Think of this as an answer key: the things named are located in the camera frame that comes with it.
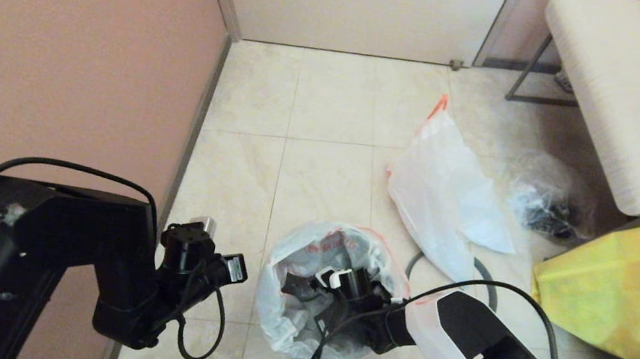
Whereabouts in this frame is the white bag with cartoon print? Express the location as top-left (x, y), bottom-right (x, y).
top-left (245, 210), bottom-right (420, 359)

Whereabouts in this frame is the grey plastic bin ring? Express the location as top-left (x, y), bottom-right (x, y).
top-left (402, 247), bottom-right (505, 313)

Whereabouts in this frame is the translucent white red-trimmed bag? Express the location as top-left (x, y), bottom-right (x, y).
top-left (372, 88), bottom-right (539, 293)

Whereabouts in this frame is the black round trash bin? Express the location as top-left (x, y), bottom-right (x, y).
top-left (271, 258), bottom-right (401, 355)

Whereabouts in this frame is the clear bag with dark contents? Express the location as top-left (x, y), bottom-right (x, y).
top-left (500, 146), bottom-right (603, 246)

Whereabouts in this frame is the yellow shopping bag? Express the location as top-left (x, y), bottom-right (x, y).
top-left (520, 203), bottom-right (640, 359)

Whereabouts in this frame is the white door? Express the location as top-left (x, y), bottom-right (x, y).
top-left (199, 0), bottom-right (515, 82)

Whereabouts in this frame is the beige table with metal legs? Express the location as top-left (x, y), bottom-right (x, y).
top-left (490, 0), bottom-right (640, 219)

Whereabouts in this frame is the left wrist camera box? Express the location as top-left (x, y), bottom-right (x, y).
top-left (187, 213), bottom-right (221, 242)

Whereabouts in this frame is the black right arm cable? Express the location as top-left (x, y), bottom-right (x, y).
top-left (308, 252), bottom-right (609, 359)

